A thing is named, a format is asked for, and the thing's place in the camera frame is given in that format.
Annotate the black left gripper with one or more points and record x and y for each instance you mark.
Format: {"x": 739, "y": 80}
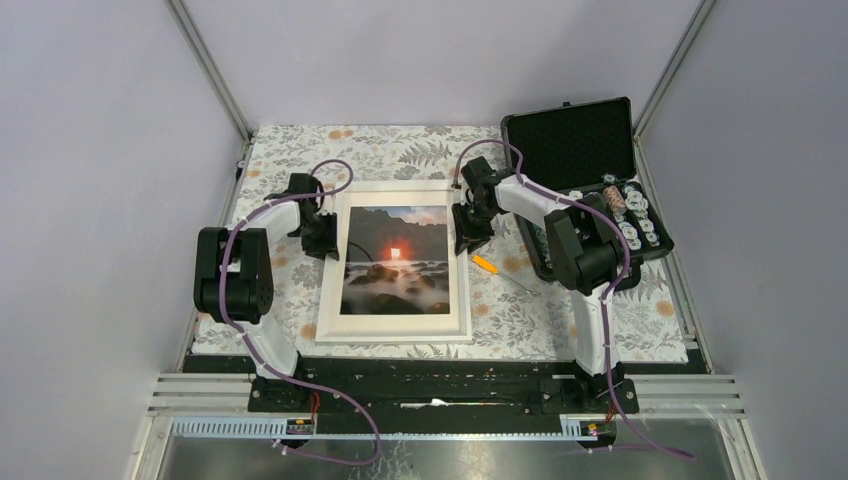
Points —
{"x": 328, "y": 244}

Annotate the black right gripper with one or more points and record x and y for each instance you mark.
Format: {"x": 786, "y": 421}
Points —
{"x": 467, "y": 237}

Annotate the yellow handled screwdriver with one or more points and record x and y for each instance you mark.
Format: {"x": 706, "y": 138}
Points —
{"x": 493, "y": 270}

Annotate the sunset landscape photo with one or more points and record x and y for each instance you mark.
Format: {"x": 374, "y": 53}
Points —
{"x": 397, "y": 261}

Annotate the white picture frame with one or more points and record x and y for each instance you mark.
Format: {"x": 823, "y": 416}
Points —
{"x": 334, "y": 328}

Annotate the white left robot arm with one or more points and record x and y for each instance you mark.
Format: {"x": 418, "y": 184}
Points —
{"x": 233, "y": 275}

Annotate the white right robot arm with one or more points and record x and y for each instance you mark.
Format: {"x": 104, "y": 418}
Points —
{"x": 589, "y": 254}

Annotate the black poker chip case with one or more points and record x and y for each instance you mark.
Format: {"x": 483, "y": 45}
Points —
{"x": 587, "y": 148}

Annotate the brown poker chip stack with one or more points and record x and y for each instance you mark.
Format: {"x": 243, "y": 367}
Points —
{"x": 615, "y": 200}

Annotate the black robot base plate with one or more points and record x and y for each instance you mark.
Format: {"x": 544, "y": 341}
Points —
{"x": 420, "y": 391}

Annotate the grey slotted cable duct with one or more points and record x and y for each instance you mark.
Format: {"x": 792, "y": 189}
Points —
{"x": 557, "y": 428}

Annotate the aluminium front rail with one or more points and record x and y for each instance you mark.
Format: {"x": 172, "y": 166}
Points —
{"x": 231, "y": 406}

